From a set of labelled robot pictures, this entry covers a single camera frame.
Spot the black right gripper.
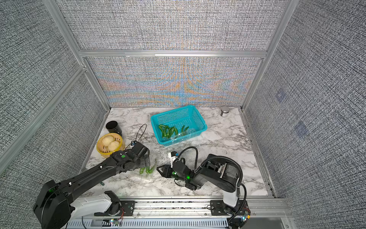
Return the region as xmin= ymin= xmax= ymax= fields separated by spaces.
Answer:
xmin=155 ymin=164 xmax=188 ymax=184

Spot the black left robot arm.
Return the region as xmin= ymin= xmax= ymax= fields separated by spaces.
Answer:
xmin=33 ymin=141 xmax=150 ymax=229

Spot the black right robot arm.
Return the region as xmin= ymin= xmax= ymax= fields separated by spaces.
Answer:
xmin=156 ymin=154 xmax=251 ymax=221

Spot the yellow bamboo steamer basket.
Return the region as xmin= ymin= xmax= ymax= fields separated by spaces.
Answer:
xmin=96 ymin=133 xmax=125 ymax=158

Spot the pale steamed bun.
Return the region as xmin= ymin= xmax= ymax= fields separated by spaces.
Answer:
xmin=102 ymin=135 xmax=115 ymax=147

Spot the black mug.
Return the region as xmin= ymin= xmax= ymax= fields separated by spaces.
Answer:
xmin=105 ymin=121 xmax=122 ymax=136

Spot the teal plastic basket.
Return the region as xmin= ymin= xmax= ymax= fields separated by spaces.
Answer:
xmin=151 ymin=105 xmax=207 ymax=147

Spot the small metal tin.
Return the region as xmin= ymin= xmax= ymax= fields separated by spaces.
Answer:
xmin=220 ymin=106 xmax=230 ymax=117

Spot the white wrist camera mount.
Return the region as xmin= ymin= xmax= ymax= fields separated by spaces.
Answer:
xmin=168 ymin=151 xmax=179 ymax=168

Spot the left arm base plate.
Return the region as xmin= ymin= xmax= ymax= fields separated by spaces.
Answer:
xmin=94 ymin=200 xmax=135 ymax=217

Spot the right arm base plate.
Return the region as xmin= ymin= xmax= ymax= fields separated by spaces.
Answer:
xmin=208 ymin=200 xmax=229 ymax=216

